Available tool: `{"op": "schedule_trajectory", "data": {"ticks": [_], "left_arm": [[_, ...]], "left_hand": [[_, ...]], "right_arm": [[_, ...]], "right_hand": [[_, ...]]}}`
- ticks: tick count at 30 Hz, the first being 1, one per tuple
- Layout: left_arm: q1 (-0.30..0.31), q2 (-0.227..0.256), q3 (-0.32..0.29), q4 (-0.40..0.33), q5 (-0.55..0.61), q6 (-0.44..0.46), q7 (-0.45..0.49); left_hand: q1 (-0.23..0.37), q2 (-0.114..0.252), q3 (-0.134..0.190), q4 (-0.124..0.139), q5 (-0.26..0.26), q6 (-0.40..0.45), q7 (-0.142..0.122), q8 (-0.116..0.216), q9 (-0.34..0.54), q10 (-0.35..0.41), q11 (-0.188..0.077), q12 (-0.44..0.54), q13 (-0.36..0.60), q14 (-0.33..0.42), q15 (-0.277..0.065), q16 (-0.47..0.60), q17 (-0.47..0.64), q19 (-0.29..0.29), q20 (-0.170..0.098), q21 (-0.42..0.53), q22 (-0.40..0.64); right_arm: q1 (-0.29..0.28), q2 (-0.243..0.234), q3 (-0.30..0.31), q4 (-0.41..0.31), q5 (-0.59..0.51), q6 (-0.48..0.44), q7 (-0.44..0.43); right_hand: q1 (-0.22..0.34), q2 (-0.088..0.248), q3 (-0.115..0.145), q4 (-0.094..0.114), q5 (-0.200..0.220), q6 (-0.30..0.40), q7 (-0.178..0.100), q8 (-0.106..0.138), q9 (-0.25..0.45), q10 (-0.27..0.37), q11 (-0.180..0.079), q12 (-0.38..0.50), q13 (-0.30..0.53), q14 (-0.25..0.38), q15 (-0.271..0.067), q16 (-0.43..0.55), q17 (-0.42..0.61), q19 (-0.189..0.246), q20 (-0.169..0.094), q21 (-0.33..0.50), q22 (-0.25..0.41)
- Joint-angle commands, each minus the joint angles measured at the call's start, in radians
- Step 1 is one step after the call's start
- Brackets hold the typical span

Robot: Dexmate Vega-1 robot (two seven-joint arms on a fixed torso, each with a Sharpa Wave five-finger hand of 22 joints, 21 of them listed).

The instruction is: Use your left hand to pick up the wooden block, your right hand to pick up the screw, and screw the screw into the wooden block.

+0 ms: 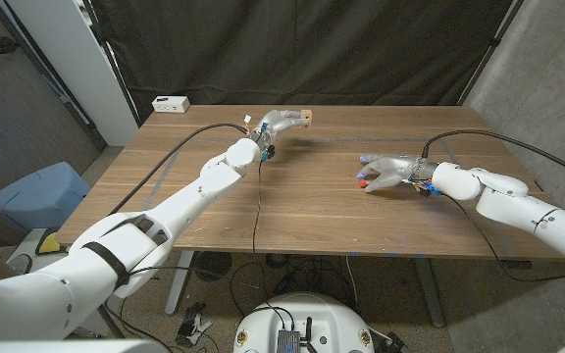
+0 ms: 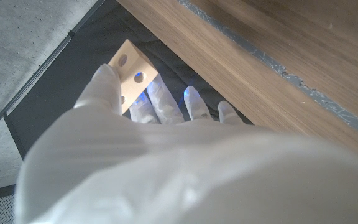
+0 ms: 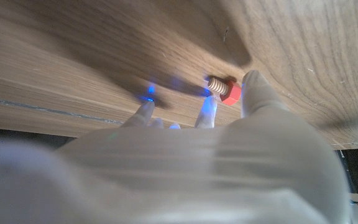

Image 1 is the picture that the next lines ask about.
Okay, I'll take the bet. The grey ribbed torso module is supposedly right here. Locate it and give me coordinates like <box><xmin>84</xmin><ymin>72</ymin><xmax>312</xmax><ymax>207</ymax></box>
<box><xmin>276</xmin><ymin>328</ymin><xmax>302</xmax><ymax>353</ymax></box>

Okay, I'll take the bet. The thick black left hand cable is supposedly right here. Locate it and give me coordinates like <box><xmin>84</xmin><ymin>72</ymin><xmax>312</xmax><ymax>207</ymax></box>
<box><xmin>110</xmin><ymin>122</ymin><xmax>252</xmax><ymax>217</ymax></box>

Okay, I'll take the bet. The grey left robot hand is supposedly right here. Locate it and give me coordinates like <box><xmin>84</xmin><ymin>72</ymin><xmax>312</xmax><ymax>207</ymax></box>
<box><xmin>251</xmin><ymin>109</ymin><xmax>309</xmax><ymax>148</ymax></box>

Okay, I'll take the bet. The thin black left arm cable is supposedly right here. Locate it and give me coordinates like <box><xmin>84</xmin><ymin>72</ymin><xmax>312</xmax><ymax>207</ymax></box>
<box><xmin>128</xmin><ymin>159</ymin><xmax>265</xmax><ymax>276</ymax></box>

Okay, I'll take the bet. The white power strip box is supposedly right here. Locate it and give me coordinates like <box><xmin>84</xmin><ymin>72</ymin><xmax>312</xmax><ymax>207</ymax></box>
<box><xmin>151</xmin><ymin>95</ymin><xmax>190</xmax><ymax>114</ymax></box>

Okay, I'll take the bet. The round black floor fan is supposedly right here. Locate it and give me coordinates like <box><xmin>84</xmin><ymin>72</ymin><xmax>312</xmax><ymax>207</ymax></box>
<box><xmin>193</xmin><ymin>251</ymin><xmax>232</xmax><ymax>282</ymax></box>

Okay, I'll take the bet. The black backdrop curtain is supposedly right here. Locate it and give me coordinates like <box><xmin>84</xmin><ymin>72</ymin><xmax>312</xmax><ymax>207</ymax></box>
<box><xmin>88</xmin><ymin>0</ymin><xmax>527</xmax><ymax>119</ymax></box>

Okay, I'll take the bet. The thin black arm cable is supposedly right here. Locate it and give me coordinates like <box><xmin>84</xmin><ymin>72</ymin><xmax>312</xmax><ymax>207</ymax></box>
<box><xmin>128</xmin><ymin>159</ymin><xmax>265</xmax><ymax>276</ymax></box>
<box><xmin>441</xmin><ymin>193</ymin><xmax>565</xmax><ymax>284</ymax></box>

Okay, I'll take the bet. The grey table leg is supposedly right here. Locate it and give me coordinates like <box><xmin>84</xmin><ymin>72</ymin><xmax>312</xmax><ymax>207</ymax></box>
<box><xmin>412</xmin><ymin>258</ymin><xmax>446</xmax><ymax>328</ymax></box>

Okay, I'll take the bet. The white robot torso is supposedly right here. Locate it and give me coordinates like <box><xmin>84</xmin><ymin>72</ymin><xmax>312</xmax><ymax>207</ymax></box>
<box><xmin>231</xmin><ymin>292</ymin><xmax>376</xmax><ymax>353</ymax></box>

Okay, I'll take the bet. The black door handle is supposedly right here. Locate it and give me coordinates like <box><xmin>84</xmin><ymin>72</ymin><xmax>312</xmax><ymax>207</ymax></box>
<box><xmin>0</xmin><ymin>36</ymin><xmax>21</xmax><ymax>55</ymax></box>

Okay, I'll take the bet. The white pillar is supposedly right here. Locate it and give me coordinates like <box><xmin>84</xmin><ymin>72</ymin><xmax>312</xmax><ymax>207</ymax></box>
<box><xmin>5</xmin><ymin>0</ymin><xmax>139</xmax><ymax>147</ymax></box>

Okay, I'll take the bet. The thick black right hand cable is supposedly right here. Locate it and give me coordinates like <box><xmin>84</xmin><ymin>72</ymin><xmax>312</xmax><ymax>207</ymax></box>
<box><xmin>420</xmin><ymin>128</ymin><xmax>565</xmax><ymax>183</ymax></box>

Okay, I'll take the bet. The thick black hand cable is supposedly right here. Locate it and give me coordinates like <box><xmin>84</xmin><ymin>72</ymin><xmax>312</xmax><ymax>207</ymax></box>
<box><xmin>110</xmin><ymin>122</ymin><xmax>252</xmax><ymax>217</ymax></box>
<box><xmin>420</xmin><ymin>128</ymin><xmax>565</xmax><ymax>183</ymax></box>

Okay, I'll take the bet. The black and white floor glove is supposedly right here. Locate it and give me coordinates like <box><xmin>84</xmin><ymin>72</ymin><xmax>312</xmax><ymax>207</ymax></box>
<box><xmin>175</xmin><ymin>302</ymin><xmax>214</xmax><ymax>348</ymax></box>

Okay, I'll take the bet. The white table leg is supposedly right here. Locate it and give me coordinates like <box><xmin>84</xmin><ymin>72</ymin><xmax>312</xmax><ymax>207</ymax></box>
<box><xmin>164</xmin><ymin>250</ymin><xmax>195</xmax><ymax>316</ymax></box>

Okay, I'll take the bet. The black backdrop frame pole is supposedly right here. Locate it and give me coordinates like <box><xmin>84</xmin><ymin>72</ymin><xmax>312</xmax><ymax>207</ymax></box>
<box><xmin>79</xmin><ymin>0</ymin><xmax>142</xmax><ymax>125</ymax></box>
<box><xmin>458</xmin><ymin>0</ymin><xmax>527</xmax><ymax>107</ymax></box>

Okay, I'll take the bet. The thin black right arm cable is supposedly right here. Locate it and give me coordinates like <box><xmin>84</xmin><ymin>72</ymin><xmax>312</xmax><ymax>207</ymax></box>
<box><xmin>441</xmin><ymin>193</ymin><xmax>565</xmax><ymax>284</ymax></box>

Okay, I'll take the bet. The thick dark hanging cable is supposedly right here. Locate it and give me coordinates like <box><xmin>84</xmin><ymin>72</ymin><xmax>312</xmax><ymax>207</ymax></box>
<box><xmin>96</xmin><ymin>302</ymin><xmax>128</xmax><ymax>339</ymax></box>

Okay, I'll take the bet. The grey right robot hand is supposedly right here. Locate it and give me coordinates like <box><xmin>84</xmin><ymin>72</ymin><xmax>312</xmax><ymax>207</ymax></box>
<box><xmin>358</xmin><ymin>154</ymin><xmax>434</xmax><ymax>193</ymax></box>

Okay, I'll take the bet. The blue plastic bin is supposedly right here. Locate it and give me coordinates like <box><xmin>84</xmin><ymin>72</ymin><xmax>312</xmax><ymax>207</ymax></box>
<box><xmin>0</xmin><ymin>161</ymin><xmax>91</xmax><ymax>234</ymax></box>

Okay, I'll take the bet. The black floor cable tangle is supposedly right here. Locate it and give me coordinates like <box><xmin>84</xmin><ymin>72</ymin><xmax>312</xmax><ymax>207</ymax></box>
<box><xmin>228</xmin><ymin>253</ymin><xmax>360</xmax><ymax>318</ymax></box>

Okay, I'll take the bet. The black floor device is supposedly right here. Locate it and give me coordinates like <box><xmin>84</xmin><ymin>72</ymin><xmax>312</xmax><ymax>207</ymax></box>
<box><xmin>385</xmin><ymin>331</ymin><xmax>411</xmax><ymax>353</ymax></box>

